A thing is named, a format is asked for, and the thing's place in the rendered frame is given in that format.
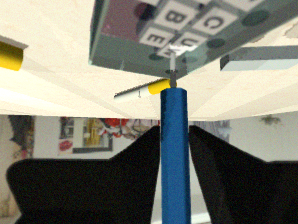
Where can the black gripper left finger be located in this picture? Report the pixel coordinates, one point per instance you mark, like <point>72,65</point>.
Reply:
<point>123,185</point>

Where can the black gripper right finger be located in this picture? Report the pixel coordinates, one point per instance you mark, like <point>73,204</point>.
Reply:
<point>237,187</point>

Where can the blue stylus with grey metal tip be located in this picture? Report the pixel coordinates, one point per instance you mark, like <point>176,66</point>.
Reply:
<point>175,167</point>

